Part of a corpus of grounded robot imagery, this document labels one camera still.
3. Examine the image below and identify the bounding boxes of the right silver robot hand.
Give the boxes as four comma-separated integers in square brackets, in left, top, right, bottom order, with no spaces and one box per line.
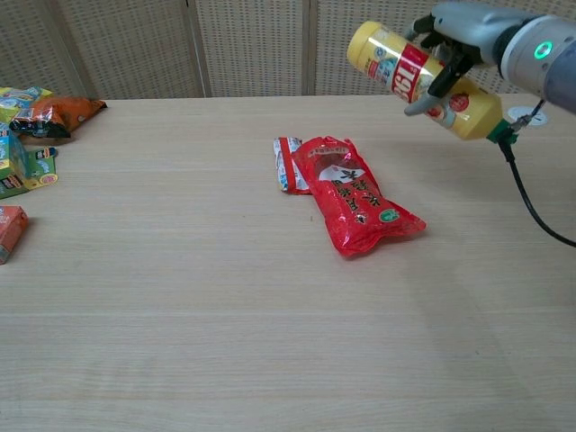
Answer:
[402,2,540,117]

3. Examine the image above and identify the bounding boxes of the yellow bottle green cap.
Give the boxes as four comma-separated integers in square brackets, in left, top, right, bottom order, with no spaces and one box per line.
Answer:
[346,20,519,146]

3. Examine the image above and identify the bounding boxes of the white table grommet cap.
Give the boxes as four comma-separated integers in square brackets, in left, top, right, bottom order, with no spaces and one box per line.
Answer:
[508,104,549,127]

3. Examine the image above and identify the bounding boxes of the large red food pouch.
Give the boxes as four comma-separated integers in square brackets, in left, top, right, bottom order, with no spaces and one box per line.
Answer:
[292,134,428,260]

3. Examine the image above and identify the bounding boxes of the woven folding screen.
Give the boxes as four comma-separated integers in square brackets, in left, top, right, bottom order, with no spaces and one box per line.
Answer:
[0,0,576,101]

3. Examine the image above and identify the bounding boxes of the small red white packet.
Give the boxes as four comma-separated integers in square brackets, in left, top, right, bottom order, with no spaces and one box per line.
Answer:
[272,135,312,196]

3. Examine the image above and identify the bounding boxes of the orange black snack bag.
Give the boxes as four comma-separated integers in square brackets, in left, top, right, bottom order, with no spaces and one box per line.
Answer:
[8,95,109,140]

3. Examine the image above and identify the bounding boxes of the large yellow snack bag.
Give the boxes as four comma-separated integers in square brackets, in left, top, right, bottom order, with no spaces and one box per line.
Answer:
[0,85,55,126]

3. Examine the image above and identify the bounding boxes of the blue green drink carton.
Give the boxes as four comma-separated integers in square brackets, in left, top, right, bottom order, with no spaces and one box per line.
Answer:
[0,129,33,201]

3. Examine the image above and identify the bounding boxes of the orange drink carton pack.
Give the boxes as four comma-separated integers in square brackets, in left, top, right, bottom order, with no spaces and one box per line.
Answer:
[0,205,30,266]

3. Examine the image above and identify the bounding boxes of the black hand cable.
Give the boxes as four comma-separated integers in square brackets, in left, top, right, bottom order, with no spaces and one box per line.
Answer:
[498,98,576,248]

